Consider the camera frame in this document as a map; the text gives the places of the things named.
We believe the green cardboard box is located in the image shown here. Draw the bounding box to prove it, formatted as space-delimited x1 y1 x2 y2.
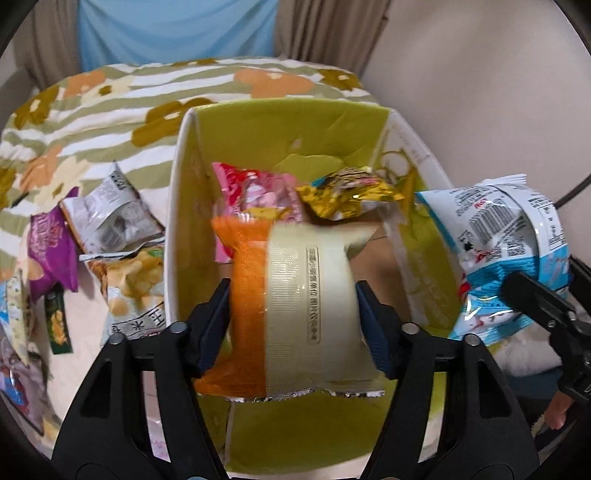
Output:
164 104 467 476

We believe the striped floral blanket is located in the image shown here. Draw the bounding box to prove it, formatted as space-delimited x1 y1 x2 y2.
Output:
0 58 384 278

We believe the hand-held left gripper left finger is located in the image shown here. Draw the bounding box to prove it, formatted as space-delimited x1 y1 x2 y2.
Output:
51 278 232 480

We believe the orange and cream snack packet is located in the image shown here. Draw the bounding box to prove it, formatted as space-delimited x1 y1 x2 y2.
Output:
194 217 386 404

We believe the white and blue snack packet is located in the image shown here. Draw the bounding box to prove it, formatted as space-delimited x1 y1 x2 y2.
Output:
413 173 573 347

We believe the corn puff snack packet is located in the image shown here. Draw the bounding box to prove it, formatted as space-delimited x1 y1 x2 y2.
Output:
79 244 168 349

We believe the blue curtain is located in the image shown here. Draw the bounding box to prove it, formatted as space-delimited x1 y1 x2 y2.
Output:
78 0 279 73

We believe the person's right hand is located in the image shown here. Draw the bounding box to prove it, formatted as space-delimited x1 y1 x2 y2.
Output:
542 391 571 431

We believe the dark green snack packet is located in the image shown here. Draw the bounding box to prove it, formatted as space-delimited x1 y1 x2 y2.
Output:
44 288 75 355

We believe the purple snack packet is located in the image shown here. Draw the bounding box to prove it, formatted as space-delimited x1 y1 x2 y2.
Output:
25 187 80 303

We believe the light blue snack packet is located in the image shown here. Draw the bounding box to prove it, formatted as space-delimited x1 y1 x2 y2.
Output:
0 277 32 365

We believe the purple and blue printed packet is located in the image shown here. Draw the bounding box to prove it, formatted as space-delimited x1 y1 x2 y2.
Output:
0 337 52 437

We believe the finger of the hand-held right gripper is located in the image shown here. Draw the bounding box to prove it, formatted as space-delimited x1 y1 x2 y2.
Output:
501 272 583 334
569 255 591 296

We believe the pink snack packet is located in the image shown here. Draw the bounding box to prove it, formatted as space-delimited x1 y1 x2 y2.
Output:
211 161 305 264

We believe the black cable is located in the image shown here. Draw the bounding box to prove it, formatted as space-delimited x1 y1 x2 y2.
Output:
553 168 591 208

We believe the beige curtain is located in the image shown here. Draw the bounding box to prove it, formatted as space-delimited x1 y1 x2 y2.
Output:
14 0 88 88
274 0 394 78

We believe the yellow snack packet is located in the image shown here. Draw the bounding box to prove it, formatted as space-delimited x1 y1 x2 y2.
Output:
295 166 419 224

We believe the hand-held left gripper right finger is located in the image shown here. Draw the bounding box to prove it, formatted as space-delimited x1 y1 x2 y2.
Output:
355 281 541 480

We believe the grey and white snack packet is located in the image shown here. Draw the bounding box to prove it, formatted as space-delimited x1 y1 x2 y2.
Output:
61 161 166 254

